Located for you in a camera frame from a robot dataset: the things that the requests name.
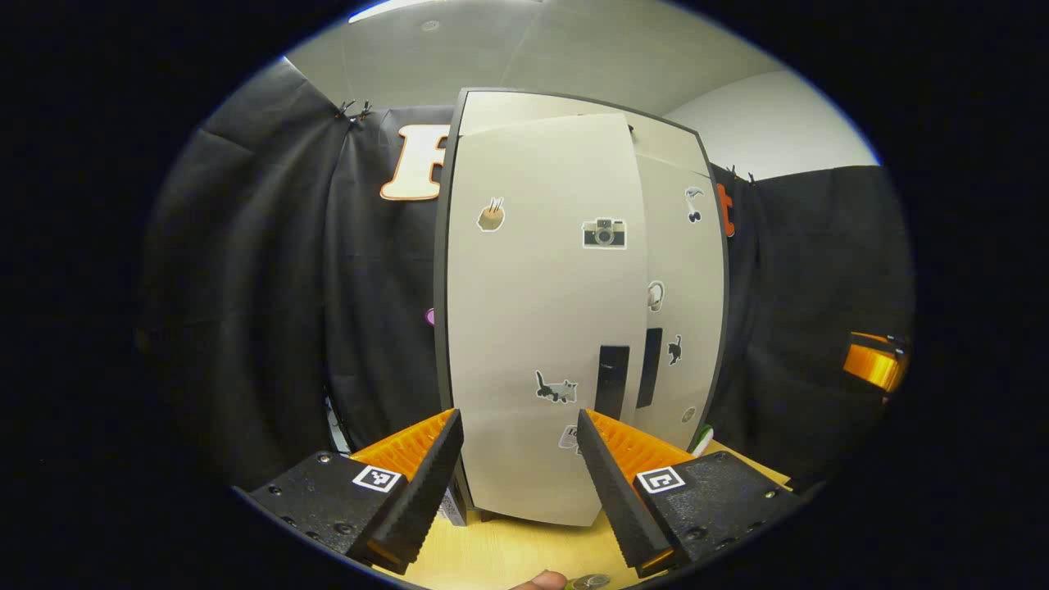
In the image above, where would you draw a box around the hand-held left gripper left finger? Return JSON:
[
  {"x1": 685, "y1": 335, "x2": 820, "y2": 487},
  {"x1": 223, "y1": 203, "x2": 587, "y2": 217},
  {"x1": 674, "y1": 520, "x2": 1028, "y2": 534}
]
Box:
[{"x1": 234, "y1": 408, "x2": 464, "y2": 574}]

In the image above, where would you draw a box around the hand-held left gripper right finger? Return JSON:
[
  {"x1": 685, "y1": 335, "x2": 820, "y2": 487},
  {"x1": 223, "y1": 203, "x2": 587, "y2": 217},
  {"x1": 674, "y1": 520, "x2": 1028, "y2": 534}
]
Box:
[{"x1": 576, "y1": 410, "x2": 808, "y2": 579}]

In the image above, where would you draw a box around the white cabinet door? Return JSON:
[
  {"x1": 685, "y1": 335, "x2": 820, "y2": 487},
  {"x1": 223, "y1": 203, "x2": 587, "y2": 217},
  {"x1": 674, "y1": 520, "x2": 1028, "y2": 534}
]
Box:
[
  {"x1": 447, "y1": 112, "x2": 650, "y2": 528},
  {"x1": 631, "y1": 152, "x2": 726, "y2": 452}
]

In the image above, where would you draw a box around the white cabinet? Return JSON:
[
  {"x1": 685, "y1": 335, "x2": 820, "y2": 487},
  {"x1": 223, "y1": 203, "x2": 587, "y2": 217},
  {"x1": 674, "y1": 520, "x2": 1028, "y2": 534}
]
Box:
[{"x1": 433, "y1": 86, "x2": 732, "y2": 528}]

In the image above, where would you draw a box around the light blue book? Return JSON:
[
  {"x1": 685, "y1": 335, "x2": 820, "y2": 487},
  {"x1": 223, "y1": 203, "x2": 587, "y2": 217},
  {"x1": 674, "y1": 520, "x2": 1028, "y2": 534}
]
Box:
[{"x1": 438, "y1": 488, "x2": 470, "y2": 527}]

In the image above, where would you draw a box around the black backdrop cloth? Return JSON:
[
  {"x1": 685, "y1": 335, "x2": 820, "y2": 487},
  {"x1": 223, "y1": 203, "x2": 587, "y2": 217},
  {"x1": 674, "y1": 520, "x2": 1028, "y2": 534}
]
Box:
[{"x1": 139, "y1": 57, "x2": 915, "y2": 492}]

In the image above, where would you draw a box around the black door handle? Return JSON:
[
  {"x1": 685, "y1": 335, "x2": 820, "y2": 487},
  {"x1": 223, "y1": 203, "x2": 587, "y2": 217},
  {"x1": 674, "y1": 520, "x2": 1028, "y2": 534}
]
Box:
[
  {"x1": 637, "y1": 328, "x2": 664, "y2": 410},
  {"x1": 596, "y1": 344, "x2": 631, "y2": 421}
]

